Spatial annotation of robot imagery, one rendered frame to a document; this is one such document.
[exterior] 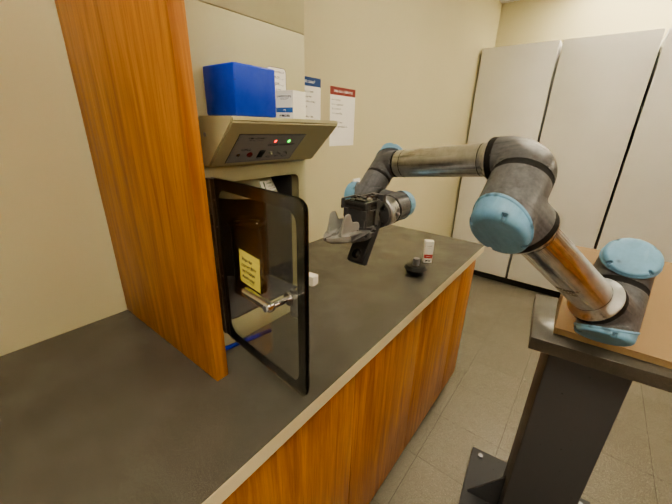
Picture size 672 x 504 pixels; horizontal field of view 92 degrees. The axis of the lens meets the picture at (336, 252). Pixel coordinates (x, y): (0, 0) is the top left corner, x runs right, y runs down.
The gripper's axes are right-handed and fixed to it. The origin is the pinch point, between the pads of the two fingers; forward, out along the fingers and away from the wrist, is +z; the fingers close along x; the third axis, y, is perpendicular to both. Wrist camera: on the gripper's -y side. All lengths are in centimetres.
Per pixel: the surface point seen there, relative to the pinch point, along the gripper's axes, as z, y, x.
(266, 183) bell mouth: -10.0, 6.5, -29.2
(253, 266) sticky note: 11.0, -5.1, -10.5
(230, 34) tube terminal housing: -0.3, 38.4, -27.6
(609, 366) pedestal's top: -50, -34, 57
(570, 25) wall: -346, 110, -3
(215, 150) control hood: 9.5, 16.4, -22.0
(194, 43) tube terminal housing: 8.1, 35.4, -27.8
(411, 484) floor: -52, -127, 12
